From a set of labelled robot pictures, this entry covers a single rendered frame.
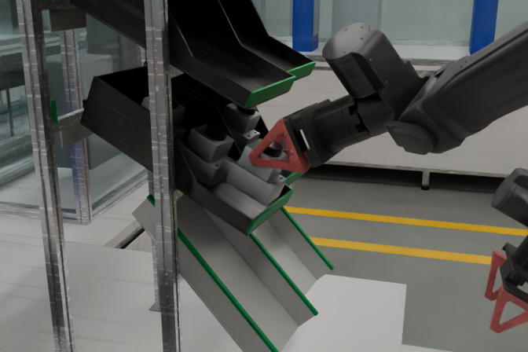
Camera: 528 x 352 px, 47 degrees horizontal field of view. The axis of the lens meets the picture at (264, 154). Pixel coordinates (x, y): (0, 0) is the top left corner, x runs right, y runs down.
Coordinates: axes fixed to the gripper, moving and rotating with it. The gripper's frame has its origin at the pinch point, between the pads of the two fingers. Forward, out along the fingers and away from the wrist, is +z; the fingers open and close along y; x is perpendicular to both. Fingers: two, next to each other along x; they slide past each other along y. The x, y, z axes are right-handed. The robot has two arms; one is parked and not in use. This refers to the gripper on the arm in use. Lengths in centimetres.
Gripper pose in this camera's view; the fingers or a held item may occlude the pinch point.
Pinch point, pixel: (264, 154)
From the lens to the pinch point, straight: 77.3
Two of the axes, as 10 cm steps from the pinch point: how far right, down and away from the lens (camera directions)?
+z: -8.2, 3.2, 4.8
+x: 3.9, 9.2, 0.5
